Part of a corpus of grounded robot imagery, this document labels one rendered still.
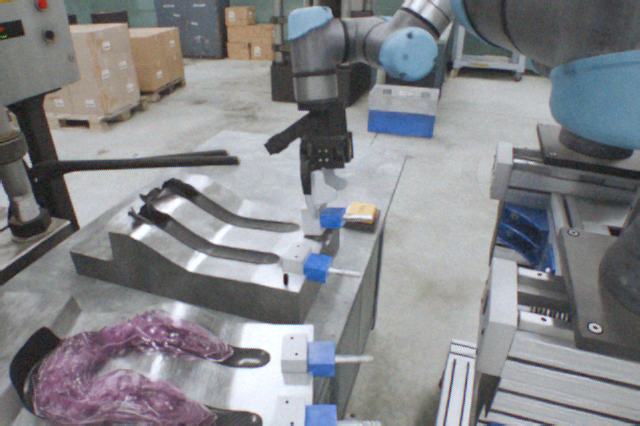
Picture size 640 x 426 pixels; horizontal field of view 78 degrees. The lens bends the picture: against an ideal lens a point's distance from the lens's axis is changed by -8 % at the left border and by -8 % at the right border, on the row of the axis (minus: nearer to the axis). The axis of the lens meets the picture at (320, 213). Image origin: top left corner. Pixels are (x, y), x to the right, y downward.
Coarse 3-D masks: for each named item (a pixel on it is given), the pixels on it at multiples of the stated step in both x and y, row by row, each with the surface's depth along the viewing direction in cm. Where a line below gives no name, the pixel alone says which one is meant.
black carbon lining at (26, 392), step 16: (32, 336) 56; (48, 336) 58; (16, 352) 53; (32, 352) 56; (48, 352) 59; (240, 352) 63; (256, 352) 63; (16, 368) 53; (32, 368) 56; (240, 368) 60; (256, 368) 60; (16, 384) 51; (32, 384) 55; (32, 400) 52; (224, 416) 53; (240, 416) 53; (256, 416) 53
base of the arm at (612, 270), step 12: (636, 228) 44; (624, 240) 45; (636, 240) 43; (612, 252) 47; (624, 252) 44; (636, 252) 43; (612, 264) 46; (624, 264) 44; (636, 264) 42; (600, 276) 48; (612, 276) 45; (624, 276) 44; (636, 276) 43; (612, 288) 45; (624, 288) 43; (636, 288) 43; (624, 300) 43; (636, 300) 42; (636, 312) 42
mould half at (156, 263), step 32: (224, 192) 95; (128, 224) 78; (192, 224) 83; (224, 224) 87; (96, 256) 82; (128, 256) 78; (160, 256) 75; (192, 256) 77; (160, 288) 80; (192, 288) 77; (224, 288) 74; (256, 288) 71; (288, 288) 70; (288, 320) 73
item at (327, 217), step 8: (304, 208) 80; (320, 208) 81; (328, 208) 83; (336, 208) 82; (344, 208) 82; (304, 216) 81; (320, 216) 80; (328, 216) 80; (336, 216) 79; (344, 216) 81; (352, 216) 80; (360, 216) 80; (368, 216) 79; (304, 224) 82; (312, 224) 81; (320, 224) 81; (328, 224) 80; (336, 224) 80; (304, 232) 82; (312, 232) 82; (320, 232) 81
